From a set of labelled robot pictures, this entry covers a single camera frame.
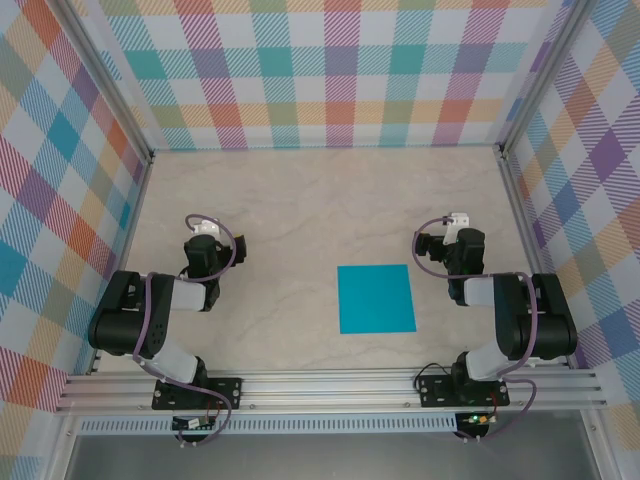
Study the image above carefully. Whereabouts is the grey metal sheet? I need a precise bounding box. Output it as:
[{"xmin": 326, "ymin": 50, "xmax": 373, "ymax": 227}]
[{"xmin": 64, "ymin": 432, "xmax": 601, "ymax": 480}]

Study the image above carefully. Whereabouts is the small dark circuit board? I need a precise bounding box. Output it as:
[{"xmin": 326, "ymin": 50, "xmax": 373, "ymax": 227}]
[{"xmin": 172, "ymin": 415, "xmax": 216, "ymax": 431}]

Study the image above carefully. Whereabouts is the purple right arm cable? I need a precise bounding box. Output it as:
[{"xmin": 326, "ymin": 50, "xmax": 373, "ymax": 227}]
[{"xmin": 411, "ymin": 215, "xmax": 540, "ymax": 444}]

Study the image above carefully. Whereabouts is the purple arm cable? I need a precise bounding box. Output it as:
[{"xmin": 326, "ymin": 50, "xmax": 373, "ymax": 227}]
[
  {"xmin": 411, "ymin": 215, "xmax": 540, "ymax": 444},
  {"xmin": 132, "ymin": 213, "xmax": 237, "ymax": 448}
]

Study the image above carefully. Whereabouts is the aluminium side rail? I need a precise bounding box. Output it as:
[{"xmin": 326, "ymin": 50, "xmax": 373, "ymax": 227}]
[
  {"xmin": 87, "ymin": 152, "xmax": 156, "ymax": 376},
  {"xmin": 497, "ymin": 144, "xmax": 576, "ymax": 369}
]

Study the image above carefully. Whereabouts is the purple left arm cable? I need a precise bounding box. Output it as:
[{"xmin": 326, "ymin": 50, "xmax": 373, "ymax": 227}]
[{"xmin": 132, "ymin": 213, "xmax": 237, "ymax": 448}]

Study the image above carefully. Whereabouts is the thin black wire loop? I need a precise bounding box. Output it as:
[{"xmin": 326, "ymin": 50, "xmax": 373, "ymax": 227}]
[{"xmin": 412, "ymin": 363, "xmax": 454, "ymax": 396}]

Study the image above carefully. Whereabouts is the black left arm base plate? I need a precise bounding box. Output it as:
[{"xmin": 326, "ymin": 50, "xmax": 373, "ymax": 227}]
[{"xmin": 151, "ymin": 377, "xmax": 244, "ymax": 411}]

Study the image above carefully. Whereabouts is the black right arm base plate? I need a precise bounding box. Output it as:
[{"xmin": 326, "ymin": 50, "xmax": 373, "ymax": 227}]
[{"xmin": 417, "ymin": 373, "xmax": 511, "ymax": 409}]

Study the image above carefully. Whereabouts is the long aluminium base rail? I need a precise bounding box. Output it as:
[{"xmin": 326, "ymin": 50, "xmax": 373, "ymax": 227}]
[{"xmin": 55, "ymin": 368, "xmax": 609, "ymax": 414}]

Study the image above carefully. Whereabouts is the aluminium frame post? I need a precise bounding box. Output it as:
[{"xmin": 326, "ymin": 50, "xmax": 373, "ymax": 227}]
[
  {"xmin": 55, "ymin": 0, "xmax": 155, "ymax": 164},
  {"xmin": 497, "ymin": 0, "xmax": 594, "ymax": 159}
]

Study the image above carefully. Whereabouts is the perforated grey cable tray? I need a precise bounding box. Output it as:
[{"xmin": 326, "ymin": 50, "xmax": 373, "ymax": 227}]
[{"xmin": 79, "ymin": 418, "xmax": 459, "ymax": 435}]

